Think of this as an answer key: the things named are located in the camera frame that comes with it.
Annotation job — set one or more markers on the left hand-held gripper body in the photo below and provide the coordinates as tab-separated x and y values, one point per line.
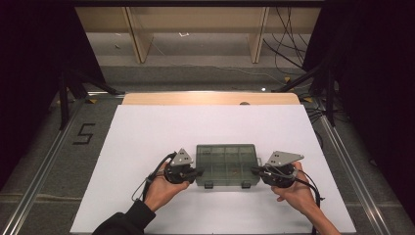
177	169

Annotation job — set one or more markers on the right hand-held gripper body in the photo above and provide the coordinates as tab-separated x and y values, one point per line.
280	173

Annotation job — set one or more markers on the person's right hand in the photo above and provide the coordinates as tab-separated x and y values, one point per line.
295	196

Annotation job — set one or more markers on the person's left hand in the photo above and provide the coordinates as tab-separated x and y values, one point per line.
161	192

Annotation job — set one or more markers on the wooden table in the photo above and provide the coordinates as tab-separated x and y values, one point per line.
208	98

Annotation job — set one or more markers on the black metal stand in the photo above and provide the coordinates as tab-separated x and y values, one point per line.
323	84
70	91

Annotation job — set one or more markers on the beige wooden desk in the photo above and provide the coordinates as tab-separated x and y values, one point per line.
195	19

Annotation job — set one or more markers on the metal floor rail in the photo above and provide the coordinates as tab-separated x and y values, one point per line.
42	173
352	176

